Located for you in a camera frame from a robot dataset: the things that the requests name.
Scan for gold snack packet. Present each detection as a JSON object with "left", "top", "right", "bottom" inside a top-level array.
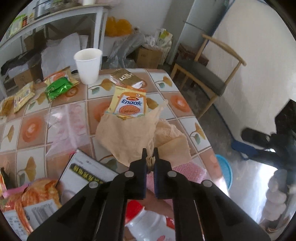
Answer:
[{"left": 110, "top": 69, "right": 143, "bottom": 89}]

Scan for small green snack packet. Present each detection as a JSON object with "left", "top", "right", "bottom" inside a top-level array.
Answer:
[{"left": 45, "top": 77, "right": 73, "bottom": 102}]

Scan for yellow Enaak snack packet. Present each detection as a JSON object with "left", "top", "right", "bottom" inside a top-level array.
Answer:
[{"left": 106, "top": 86, "right": 147, "bottom": 120}]

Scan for white yogurt drink bottle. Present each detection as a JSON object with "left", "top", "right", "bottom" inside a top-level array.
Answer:
[{"left": 125, "top": 200, "right": 176, "bottom": 240}]

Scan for silver refrigerator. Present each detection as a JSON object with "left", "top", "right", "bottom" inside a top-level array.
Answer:
[{"left": 163, "top": 0, "right": 233, "bottom": 64}]

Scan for white fluffy gloved hand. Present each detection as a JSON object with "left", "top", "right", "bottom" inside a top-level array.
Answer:
[{"left": 262, "top": 169, "right": 295, "bottom": 221}]

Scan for pink clear plastic bag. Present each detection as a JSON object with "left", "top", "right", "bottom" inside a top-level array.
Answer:
[{"left": 45, "top": 102, "right": 90, "bottom": 158}]

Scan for wooden chair black seat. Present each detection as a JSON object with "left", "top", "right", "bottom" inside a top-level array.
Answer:
[{"left": 170, "top": 34, "right": 247, "bottom": 119}]

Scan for blue mesh trash basket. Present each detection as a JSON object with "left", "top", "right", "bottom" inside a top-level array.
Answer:
[{"left": 216, "top": 154, "right": 233, "bottom": 190}]

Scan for cardboard box on floor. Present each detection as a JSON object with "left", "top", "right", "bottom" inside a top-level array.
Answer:
[{"left": 135, "top": 47, "right": 162, "bottom": 69}]

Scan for grey plastic bag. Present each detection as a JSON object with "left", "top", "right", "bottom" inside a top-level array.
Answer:
[{"left": 102, "top": 33, "right": 145, "bottom": 69}]

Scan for white side table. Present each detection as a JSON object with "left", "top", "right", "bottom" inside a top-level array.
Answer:
[{"left": 1, "top": 4, "right": 111, "bottom": 65}]

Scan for white mattress blue edge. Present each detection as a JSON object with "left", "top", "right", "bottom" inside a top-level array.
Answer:
[{"left": 213, "top": 1, "right": 295, "bottom": 140}]

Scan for white black carton box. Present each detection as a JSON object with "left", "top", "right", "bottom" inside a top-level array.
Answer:
[{"left": 56, "top": 149, "right": 118, "bottom": 205}]

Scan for yellow cracker packet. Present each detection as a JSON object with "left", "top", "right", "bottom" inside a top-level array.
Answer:
[{"left": 14, "top": 81, "right": 35, "bottom": 113}]

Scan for white paper cup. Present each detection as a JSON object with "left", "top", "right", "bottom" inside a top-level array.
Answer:
[{"left": 74, "top": 48, "right": 103, "bottom": 85}]

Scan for pink sponge cloth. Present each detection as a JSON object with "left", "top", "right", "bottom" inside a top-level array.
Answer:
[{"left": 147, "top": 162, "right": 207, "bottom": 193}]

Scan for pink snack bag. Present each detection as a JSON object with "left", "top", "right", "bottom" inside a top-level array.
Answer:
[{"left": 1, "top": 178, "right": 62, "bottom": 240}]

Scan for yellow plastic bag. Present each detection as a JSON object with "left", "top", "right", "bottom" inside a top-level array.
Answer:
[{"left": 105, "top": 16, "right": 132, "bottom": 37}]

